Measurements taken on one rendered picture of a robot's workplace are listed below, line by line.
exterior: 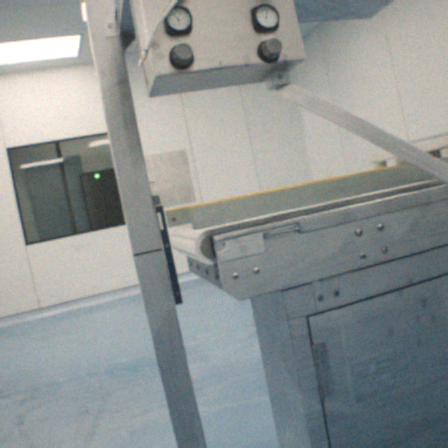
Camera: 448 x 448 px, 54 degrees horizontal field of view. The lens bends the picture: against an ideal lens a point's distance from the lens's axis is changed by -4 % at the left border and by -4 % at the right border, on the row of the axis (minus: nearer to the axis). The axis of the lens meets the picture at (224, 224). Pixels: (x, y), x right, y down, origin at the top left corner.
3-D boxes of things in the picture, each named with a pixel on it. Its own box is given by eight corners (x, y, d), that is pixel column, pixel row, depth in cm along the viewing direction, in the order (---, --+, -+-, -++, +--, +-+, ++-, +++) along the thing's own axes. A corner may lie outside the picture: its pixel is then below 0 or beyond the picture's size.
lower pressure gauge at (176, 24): (167, 33, 57) (162, 6, 57) (166, 37, 58) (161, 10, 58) (195, 29, 58) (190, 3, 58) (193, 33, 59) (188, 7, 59)
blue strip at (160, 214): (175, 305, 90) (155, 206, 89) (175, 304, 91) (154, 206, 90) (183, 303, 91) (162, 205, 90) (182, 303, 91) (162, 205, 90)
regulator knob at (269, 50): (265, 58, 59) (259, 28, 59) (259, 64, 62) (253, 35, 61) (288, 56, 60) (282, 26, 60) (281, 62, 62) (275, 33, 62)
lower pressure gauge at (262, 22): (257, 29, 60) (252, 4, 60) (254, 33, 61) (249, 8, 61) (282, 27, 61) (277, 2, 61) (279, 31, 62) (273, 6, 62)
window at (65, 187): (25, 245, 515) (6, 148, 509) (25, 245, 516) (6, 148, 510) (139, 221, 563) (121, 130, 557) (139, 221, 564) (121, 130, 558)
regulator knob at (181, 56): (173, 65, 56) (167, 31, 56) (171, 71, 59) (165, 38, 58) (199, 62, 57) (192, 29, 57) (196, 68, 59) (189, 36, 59)
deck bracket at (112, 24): (106, 27, 82) (102, 5, 82) (106, 38, 87) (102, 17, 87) (121, 25, 83) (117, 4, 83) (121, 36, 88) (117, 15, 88)
